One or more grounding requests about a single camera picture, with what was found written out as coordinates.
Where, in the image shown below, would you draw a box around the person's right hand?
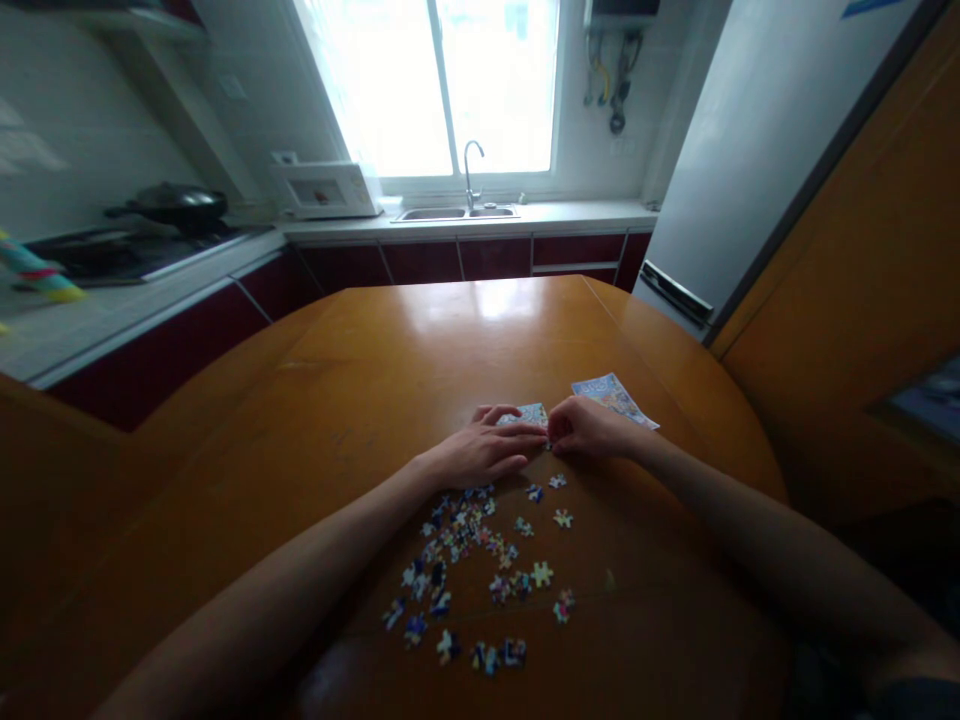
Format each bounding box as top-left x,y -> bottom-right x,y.
546,395 -> 646,461

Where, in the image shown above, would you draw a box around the grey refrigerator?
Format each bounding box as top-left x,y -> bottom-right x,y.
631,0 -> 955,348

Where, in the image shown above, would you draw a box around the water heater with hoses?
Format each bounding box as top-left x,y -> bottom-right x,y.
582,0 -> 663,137

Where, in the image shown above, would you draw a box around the curved metal faucet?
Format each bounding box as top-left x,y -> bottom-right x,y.
461,139 -> 487,214

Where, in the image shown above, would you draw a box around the dark red kitchen cabinets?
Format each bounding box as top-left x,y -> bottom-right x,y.
43,230 -> 655,434

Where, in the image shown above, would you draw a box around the person's right fingers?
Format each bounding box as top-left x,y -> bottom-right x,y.
546,396 -> 603,458

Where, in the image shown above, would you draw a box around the white microwave oven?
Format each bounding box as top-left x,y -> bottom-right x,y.
270,161 -> 385,222

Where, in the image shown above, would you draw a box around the person's left fingers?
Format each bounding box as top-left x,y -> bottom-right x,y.
488,419 -> 553,456

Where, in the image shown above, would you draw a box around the black gas stove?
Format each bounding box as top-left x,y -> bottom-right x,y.
20,220 -> 262,289

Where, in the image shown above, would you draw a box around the person's left hand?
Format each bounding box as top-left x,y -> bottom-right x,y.
416,404 -> 553,492

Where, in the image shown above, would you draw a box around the white framed window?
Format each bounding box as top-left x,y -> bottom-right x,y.
294,0 -> 585,199

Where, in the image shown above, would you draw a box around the orange wooden door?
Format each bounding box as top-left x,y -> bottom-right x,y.
707,0 -> 960,530

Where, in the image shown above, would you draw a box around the colourful puzzle reference card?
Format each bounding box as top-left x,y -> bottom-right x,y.
570,371 -> 662,433

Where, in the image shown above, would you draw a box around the person's left thumb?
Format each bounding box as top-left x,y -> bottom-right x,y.
494,449 -> 549,481

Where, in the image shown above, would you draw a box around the black wok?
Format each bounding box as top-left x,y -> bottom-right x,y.
103,181 -> 231,227

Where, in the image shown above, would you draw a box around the steel double sink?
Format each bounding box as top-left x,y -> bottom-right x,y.
390,203 -> 522,226

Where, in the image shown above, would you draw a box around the assembled jigsaw puzzle section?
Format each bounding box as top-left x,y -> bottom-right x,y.
494,402 -> 554,451

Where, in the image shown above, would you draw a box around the colourful plastic toy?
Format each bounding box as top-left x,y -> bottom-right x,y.
0,227 -> 89,306

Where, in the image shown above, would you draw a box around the pile of loose jigsaw pieces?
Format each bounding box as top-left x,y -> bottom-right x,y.
380,472 -> 580,673

